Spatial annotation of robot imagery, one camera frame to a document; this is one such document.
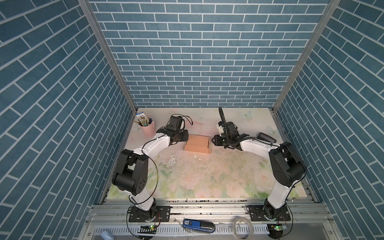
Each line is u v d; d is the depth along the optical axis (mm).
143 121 915
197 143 963
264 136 1019
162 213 737
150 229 721
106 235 662
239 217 739
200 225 667
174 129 716
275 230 719
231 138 737
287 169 486
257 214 733
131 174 456
